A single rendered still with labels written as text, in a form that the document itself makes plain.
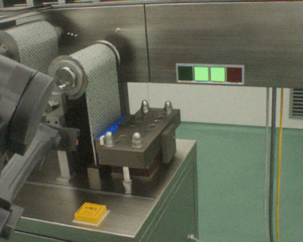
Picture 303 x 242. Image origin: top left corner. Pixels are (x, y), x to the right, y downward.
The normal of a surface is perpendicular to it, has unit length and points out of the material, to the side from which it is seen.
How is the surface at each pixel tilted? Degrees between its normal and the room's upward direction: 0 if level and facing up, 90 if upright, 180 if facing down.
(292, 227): 0
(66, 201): 0
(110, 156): 90
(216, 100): 90
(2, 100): 63
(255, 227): 0
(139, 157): 90
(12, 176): 29
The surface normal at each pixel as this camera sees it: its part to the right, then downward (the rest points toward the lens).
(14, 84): 0.14, 0.00
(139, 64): -0.34, 0.36
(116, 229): -0.07, -0.93
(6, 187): 0.43, -0.83
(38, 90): 0.34, -0.47
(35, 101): 0.24, -0.20
